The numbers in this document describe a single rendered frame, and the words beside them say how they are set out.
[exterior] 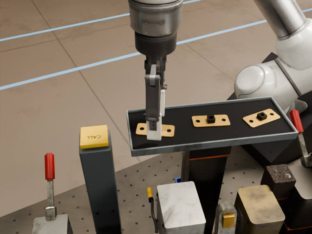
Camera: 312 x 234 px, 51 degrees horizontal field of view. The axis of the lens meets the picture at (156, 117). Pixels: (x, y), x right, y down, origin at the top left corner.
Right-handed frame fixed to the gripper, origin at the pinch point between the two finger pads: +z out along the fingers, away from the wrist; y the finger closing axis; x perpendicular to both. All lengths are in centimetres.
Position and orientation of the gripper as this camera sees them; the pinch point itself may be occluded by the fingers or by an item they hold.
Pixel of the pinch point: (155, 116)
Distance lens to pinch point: 69.9
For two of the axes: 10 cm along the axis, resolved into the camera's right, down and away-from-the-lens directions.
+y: -1.0, 6.4, -7.6
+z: 0.0, 7.7, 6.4
